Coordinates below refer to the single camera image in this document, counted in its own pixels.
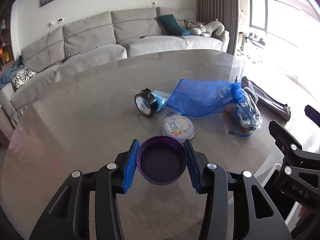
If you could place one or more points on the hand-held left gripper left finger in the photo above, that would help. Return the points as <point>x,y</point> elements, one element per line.
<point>130,167</point>

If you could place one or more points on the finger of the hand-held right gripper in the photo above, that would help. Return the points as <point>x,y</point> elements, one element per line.
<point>282,135</point>
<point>313,116</point>

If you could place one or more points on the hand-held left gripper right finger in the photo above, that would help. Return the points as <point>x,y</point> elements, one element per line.
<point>192,167</point>

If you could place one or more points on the purple plastic lid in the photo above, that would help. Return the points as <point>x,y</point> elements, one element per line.
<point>162,165</point>

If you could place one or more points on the clear plastic bag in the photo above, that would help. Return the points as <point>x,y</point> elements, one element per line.
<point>247,115</point>

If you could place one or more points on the round bear print tin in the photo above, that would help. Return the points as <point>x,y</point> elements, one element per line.
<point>178,127</point>

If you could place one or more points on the black tape roll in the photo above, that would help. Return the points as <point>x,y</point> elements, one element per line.
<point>150,100</point>

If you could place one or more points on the light blue plastic bag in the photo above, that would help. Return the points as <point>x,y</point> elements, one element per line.
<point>160,101</point>

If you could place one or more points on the grey chair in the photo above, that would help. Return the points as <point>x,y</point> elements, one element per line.
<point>265,97</point>

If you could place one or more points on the balcony window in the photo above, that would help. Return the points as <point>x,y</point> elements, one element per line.
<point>282,17</point>

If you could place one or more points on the grey fabric sofa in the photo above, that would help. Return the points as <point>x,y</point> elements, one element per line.
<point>150,45</point>

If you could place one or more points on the grey plush elephant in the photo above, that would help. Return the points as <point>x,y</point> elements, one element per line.
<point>212,27</point>

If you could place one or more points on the large floral cushion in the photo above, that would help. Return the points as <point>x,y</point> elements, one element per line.
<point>22,76</point>

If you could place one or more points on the small floral cushion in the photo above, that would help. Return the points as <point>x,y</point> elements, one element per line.
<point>191,24</point>

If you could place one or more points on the teal cushion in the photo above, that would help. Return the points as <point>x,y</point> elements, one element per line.
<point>170,23</point>

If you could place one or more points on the grey curtain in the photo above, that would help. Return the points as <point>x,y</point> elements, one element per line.
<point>215,5</point>

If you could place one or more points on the blue blanket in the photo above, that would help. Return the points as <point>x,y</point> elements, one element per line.
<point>6,77</point>

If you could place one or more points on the wooden shelf unit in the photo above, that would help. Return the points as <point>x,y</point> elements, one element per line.
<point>5,42</point>

